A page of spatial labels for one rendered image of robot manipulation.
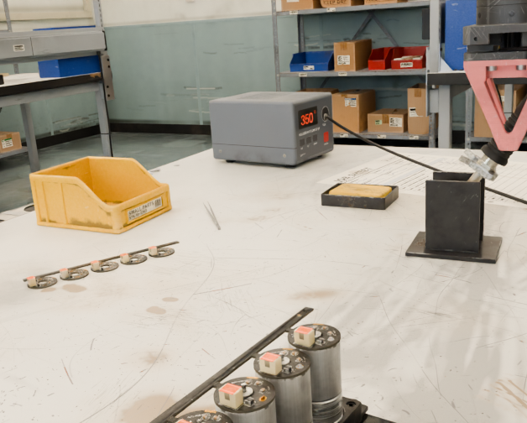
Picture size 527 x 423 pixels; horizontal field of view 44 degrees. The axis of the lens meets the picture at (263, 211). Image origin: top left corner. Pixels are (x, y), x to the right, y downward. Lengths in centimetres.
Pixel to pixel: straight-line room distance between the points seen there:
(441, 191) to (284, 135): 40
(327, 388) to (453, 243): 30
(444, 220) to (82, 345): 31
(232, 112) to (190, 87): 507
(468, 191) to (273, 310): 20
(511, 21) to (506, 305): 21
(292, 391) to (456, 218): 33
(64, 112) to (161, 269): 578
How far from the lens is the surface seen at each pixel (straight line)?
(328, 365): 31
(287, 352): 30
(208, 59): 590
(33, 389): 44
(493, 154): 57
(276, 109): 93
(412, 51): 502
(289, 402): 29
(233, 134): 98
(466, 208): 58
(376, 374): 41
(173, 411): 27
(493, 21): 55
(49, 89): 344
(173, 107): 619
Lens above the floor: 95
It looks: 16 degrees down
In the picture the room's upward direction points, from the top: 4 degrees counter-clockwise
